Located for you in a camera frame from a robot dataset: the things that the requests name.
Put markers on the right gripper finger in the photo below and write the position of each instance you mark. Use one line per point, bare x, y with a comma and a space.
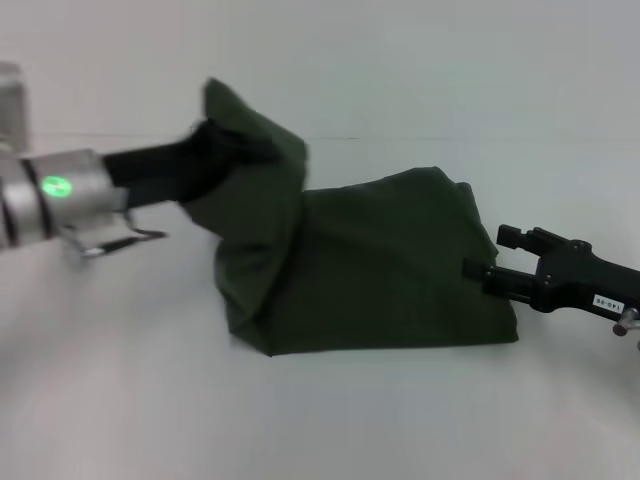
520, 236
495, 280

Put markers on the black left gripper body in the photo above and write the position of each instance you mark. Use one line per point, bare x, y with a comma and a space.
160, 170

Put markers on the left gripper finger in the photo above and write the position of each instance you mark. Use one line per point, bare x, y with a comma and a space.
235, 137
250, 159

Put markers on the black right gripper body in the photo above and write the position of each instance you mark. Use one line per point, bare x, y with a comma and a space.
590, 285

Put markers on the dark green t-shirt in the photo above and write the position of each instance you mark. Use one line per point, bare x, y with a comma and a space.
375, 260

